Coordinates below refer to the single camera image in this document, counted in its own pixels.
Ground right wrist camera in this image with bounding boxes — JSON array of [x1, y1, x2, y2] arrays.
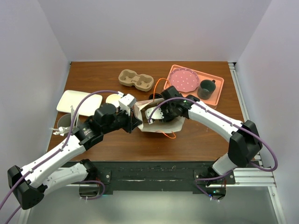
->
[[145, 106, 164, 124]]

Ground aluminium frame rails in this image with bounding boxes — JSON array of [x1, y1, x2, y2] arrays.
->
[[17, 62, 287, 224]]

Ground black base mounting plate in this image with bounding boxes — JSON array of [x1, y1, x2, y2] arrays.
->
[[52, 161, 261, 199]]

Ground dark green mug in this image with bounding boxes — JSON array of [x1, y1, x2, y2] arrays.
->
[[197, 79, 216, 100]]

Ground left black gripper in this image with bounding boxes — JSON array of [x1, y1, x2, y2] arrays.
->
[[102, 105, 142, 134]]

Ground pink plastic tray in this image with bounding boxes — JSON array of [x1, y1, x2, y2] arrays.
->
[[164, 64, 224, 109]]

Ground stack of paper cups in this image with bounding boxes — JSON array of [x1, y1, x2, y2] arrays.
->
[[106, 94, 121, 104]]

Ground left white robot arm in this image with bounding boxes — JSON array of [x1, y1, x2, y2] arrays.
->
[[7, 104, 142, 210]]

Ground pink dotted plate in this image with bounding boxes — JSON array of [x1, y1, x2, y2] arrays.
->
[[168, 68, 199, 93]]

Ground cardboard cup carrier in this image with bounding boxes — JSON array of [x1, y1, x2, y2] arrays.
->
[[118, 69, 154, 92]]

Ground paper bag orange handles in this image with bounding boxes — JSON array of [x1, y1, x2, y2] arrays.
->
[[133, 77, 186, 140]]

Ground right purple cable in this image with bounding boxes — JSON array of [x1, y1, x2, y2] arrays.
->
[[147, 97, 279, 201]]

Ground white rectangular plate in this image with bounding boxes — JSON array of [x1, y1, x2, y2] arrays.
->
[[56, 90, 103, 117]]

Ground grey holder cup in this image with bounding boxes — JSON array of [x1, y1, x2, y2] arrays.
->
[[57, 113, 71, 129]]

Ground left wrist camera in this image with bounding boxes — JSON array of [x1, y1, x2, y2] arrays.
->
[[119, 94, 137, 115]]

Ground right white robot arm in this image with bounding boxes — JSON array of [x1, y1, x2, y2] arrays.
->
[[161, 86, 262, 183]]

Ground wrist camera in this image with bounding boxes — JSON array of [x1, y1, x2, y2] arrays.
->
[[119, 94, 137, 115], [145, 106, 164, 124]]

